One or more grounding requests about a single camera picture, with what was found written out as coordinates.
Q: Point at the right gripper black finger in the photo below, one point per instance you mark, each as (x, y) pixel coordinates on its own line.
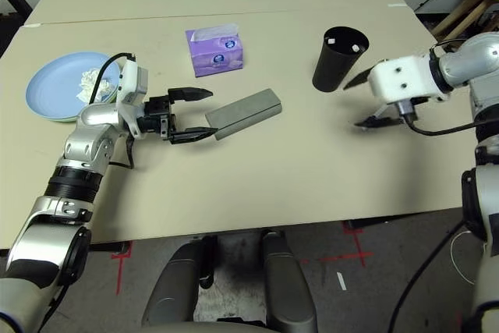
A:
(378, 120)
(356, 79)

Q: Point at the beige robot torso cover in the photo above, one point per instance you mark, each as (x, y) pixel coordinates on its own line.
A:
(202, 329)

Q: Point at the black foam floor mat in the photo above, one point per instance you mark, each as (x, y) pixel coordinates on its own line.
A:
(8, 25)

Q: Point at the blue plastic plate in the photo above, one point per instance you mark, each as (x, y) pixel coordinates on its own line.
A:
(50, 83)

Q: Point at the white tissue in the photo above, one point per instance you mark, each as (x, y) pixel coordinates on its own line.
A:
(89, 79)

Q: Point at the white floor tape strip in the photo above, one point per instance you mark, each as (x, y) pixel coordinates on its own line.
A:
(341, 281)

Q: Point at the grey glasses case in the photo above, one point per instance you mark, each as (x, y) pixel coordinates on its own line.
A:
(245, 110)

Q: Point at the black plastic cup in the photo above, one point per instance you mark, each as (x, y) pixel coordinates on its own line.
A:
(335, 68)

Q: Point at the grey robot leg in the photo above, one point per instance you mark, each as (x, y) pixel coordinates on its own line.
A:
(175, 290)
(288, 286)

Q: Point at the grey robot left leg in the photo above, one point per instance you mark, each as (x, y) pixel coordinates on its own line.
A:
(175, 290)

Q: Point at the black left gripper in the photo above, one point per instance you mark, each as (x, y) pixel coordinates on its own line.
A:
(158, 118)

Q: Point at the grey robot right leg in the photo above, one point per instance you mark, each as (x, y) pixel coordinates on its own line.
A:
(288, 286)

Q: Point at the purple tissue box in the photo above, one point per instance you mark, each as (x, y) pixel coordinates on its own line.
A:
(218, 56)

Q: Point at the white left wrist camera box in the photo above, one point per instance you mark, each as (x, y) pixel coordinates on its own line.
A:
(130, 75)

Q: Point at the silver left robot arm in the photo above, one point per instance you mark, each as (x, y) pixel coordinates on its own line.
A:
(97, 114)

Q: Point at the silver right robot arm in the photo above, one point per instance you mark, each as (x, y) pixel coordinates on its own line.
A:
(479, 56)

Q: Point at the wooden rack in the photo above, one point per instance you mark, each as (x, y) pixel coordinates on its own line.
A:
(460, 13)

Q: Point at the green plastic plate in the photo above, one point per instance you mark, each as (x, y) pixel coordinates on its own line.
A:
(66, 119)

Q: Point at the black table foot bar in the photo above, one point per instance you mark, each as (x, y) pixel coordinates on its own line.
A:
(105, 248)
(374, 220)

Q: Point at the red floor tape mark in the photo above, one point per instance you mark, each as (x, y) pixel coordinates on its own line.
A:
(360, 257)

